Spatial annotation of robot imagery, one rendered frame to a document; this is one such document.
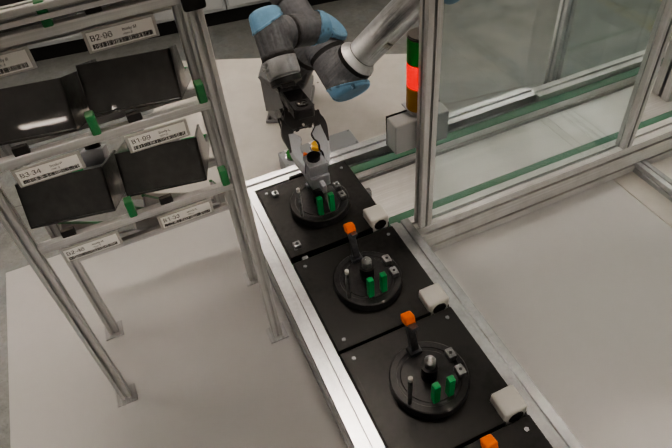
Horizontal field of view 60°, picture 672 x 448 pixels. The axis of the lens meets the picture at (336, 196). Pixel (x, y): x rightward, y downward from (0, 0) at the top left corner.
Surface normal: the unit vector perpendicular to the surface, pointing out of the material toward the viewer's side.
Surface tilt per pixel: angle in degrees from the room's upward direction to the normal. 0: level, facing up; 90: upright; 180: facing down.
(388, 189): 0
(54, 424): 0
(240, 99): 0
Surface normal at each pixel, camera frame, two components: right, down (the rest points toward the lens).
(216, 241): -0.07, -0.72
